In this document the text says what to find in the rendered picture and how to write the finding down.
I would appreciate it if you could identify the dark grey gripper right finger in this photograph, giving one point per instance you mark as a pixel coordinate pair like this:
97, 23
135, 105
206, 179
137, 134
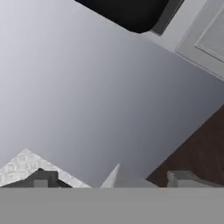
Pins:
183, 180

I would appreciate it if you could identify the grey microwave door, black window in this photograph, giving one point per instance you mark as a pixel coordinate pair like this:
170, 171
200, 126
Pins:
87, 87

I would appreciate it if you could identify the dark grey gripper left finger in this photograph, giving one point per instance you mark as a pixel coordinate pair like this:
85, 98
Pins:
43, 178

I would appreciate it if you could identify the pale grey cupboard door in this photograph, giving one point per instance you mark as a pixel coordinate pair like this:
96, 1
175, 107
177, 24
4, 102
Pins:
205, 40

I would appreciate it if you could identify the pale grey pointed block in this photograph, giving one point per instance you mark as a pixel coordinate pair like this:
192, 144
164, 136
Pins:
125, 180

